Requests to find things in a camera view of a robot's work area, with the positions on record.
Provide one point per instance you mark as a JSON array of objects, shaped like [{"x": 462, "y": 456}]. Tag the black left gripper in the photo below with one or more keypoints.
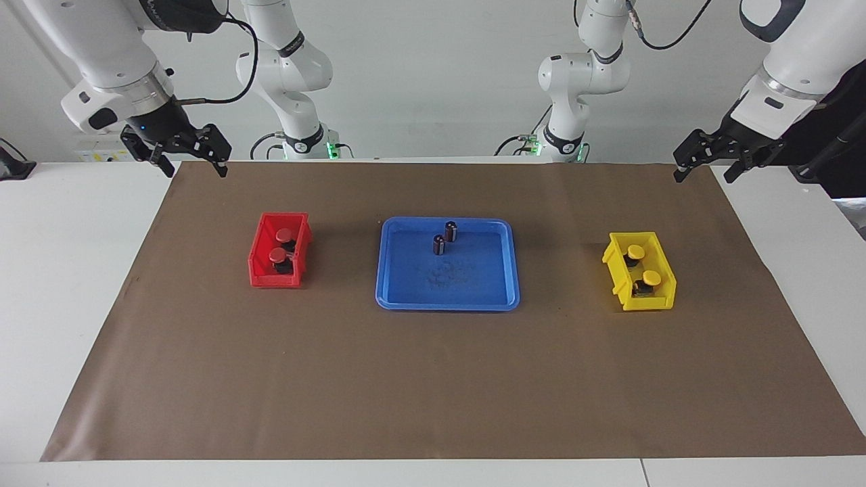
[{"x": 737, "y": 143}]

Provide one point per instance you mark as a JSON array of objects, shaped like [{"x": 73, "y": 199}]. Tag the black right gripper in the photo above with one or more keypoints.
[{"x": 169, "y": 128}]

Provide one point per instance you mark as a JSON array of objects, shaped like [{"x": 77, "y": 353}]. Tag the yellow push button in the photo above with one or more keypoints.
[
  {"x": 634, "y": 251},
  {"x": 651, "y": 276}
]

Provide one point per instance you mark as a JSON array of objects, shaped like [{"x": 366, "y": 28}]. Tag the red push button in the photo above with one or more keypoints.
[
  {"x": 284, "y": 235},
  {"x": 277, "y": 255}
]

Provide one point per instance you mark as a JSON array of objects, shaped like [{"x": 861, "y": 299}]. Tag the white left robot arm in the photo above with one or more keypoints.
[{"x": 798, "y": 61}]

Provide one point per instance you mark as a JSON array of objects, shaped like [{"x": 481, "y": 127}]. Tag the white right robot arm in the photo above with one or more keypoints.
[{"x": 101, "y": 47}]

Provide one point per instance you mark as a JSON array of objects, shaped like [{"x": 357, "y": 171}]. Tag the blue plastic tray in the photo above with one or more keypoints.
[{"x": 473, "y": 284}]

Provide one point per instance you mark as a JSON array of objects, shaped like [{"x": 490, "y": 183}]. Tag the red plastic bin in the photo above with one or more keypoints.
[{"x": 270, "y": 281}]

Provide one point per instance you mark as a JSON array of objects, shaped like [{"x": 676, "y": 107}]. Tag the black equipment stand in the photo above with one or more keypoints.
[{"x": 846, "y": 169}]

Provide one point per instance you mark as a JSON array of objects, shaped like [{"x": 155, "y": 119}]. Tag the yellow plastic bin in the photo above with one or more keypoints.
[{"x": 649, "y": 303}]

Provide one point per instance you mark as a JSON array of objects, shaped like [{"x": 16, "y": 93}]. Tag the black cylindrical capacitor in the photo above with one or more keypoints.
[
  {"x": 439, "y": 245},
  {"x": 451, "y": 231}
]

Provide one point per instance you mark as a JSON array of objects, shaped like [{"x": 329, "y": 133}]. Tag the brown paper mat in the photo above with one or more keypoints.
[{"x": 433, "y": 379}]

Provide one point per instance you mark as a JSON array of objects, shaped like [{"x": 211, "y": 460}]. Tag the white wall socket strip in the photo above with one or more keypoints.
[{"x": 101, "y": 155}]

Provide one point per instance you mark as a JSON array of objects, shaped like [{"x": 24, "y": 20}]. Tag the black clamp mount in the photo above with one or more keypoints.
[{"x": 15, "y": 169}]

